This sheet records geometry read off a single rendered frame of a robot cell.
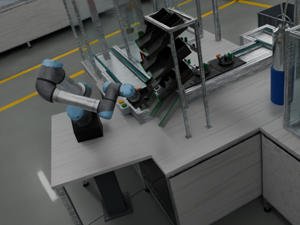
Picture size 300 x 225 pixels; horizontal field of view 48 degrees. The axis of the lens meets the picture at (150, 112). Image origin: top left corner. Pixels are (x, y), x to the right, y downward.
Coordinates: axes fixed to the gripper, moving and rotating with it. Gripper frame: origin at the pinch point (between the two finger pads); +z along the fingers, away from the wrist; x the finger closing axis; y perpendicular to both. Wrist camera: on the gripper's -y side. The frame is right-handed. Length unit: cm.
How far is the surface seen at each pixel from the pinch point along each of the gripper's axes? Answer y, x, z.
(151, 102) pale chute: -0.9, -6.4, 24.6
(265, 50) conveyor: -107, -6, 92
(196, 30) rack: -51, -8, -25
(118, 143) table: 35.7, 5.1, 22.2
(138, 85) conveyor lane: 3, -42, 65
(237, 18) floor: -193, -167, 376
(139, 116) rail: 13.2, -5.0, 30.3
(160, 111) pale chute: -3.0, 5.9, 16.4
